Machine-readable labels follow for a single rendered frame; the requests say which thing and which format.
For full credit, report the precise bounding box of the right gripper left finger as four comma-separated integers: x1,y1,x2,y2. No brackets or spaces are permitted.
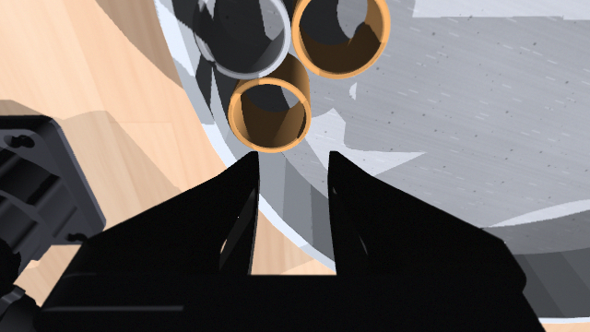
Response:
61,151,260,277

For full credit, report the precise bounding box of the grey round turntable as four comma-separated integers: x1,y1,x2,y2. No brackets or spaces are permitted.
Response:
154,0,590,324

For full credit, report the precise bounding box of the bronze bushing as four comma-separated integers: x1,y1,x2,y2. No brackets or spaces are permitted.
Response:
291,0,390,79
227,53,312,153

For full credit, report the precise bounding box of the grey metal bushing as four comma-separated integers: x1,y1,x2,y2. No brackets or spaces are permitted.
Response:
193,0,292,80

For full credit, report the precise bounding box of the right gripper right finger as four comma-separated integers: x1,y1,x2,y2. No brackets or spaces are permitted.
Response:
327,150,526,291

